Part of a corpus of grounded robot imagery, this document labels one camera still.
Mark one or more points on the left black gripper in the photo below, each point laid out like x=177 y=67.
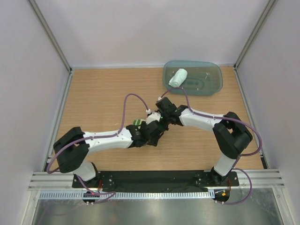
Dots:
x=153 y=142

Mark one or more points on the aluminium frame post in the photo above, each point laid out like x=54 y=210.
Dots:
x=255 y=32
x=38 y=13

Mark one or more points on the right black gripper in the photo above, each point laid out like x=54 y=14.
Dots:
x=166 y=127

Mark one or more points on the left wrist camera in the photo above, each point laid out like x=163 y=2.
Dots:
x=151 y=125

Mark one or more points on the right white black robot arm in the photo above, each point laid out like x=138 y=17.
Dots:
x=232 y=136

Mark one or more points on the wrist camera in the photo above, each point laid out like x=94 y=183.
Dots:
x=151 y=125
x=166 y=105

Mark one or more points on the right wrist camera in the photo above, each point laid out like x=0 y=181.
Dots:
x=166 y=105

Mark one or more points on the left aluminium frame post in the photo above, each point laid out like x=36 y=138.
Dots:
x=38 y=13

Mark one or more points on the green patterned towel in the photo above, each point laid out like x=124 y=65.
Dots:
x=138 y=122

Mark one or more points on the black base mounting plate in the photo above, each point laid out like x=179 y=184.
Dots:
x=198 y=178

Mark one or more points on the aluminium front rail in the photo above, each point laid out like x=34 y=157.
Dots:
x=264 y=178

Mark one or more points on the white slotted cable duct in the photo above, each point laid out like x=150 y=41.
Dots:
x=83 y=195

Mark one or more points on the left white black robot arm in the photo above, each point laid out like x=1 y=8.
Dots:
x=73 y=147

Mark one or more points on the light mint green towel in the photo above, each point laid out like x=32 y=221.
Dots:
x=178 y=79

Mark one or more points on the right aluminium frame post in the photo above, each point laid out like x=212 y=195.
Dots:
x=255 y=32

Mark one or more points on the teal transparent plastic basin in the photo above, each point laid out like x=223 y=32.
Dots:
x=203 y=78

